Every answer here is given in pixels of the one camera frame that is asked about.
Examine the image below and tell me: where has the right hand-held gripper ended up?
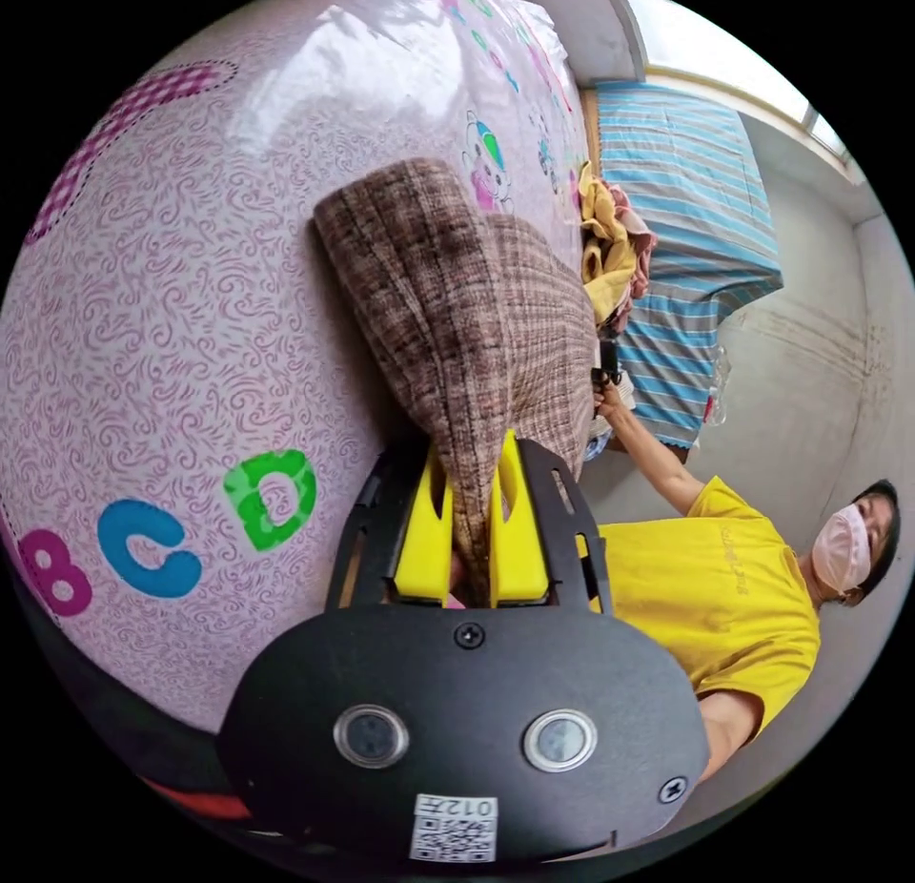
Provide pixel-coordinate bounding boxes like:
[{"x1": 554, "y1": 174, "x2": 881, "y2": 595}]
[{"x1": 591, "y1": 336, "x2": 623, "y2": 391}]

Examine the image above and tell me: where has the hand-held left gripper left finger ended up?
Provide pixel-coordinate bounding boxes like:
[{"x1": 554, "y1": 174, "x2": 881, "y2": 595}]
[{"x1": 389, "y1": 444, "x2": 462, "y2": 604}]

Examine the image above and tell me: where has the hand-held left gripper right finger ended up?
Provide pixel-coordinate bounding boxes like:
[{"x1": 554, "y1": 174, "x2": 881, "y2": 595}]
[{"x1": 488, "y1": 427, "x2": 553, "y2": 609}]

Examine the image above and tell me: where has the brown woven coat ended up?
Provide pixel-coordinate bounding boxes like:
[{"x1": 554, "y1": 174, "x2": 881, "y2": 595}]
[{"x1": 313, "y1": 156, "x2": 600, "y2": 609}]

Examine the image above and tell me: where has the person's right forearm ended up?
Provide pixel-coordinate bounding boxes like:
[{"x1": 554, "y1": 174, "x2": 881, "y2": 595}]
[{"x1": 608, "y1": 396, "x2": 710, "y2": 516}]

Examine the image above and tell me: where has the pile of clothes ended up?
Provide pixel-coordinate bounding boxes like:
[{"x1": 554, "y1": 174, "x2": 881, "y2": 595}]
[{"x1": 577, "y1": 160, "x2": 658, "y2": 326}]

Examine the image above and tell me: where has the bed with striped sheet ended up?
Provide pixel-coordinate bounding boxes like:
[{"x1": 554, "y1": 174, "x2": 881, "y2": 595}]
[{"x1": 597, "y1": 81, "x2": 784, "y2": 452}]

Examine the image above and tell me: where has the person's body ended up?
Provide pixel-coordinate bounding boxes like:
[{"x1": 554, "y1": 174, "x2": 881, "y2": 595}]
[{"x1": 597, "y1": 476, "x2": 902, "y2": 784}]

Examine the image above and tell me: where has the bed with pink printed sheet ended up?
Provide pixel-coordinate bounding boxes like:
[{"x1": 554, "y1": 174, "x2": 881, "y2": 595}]
[{"x1": 0, "y1": 0, "x2": 599, "y2": 738}]

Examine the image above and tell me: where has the window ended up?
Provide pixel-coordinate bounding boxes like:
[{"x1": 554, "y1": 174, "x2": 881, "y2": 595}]
[{"x1": 614, "y1": 0, "x2": 870, "y2": 173}]

